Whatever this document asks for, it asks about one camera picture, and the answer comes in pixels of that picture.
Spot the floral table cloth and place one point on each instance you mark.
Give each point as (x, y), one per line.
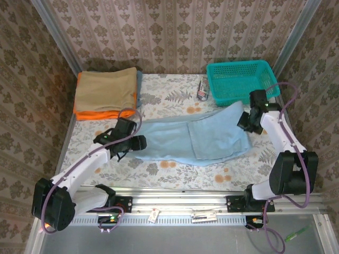
(172, 180)

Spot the teal plastic basket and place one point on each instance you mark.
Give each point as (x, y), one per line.
(238, 79)

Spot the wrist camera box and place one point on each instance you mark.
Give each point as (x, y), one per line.
(125, 126)
(258, 98)

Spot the light blue trousers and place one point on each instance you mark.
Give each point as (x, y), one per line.
(172, 143)

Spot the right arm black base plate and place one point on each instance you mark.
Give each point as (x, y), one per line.
(234, 205)

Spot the aluminium corner post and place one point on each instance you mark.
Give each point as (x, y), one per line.
(299, 34)
(57, 37)

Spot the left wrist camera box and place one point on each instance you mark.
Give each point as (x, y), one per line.
(125, 126)

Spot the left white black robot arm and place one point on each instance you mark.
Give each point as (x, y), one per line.
(79, 166)

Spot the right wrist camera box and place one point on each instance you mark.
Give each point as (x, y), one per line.
(258, 98)

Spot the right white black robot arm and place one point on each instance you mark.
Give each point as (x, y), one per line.
(275, 132)

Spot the green pen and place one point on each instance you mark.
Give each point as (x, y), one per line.
(296, 232)

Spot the blue folded trousers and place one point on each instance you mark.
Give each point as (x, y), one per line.
(139, 79)

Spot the small paper tag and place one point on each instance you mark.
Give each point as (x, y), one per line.
(153, 215)

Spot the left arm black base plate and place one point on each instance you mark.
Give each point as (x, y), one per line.
(124, 203)

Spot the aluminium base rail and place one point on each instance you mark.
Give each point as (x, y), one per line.
(180, 203)

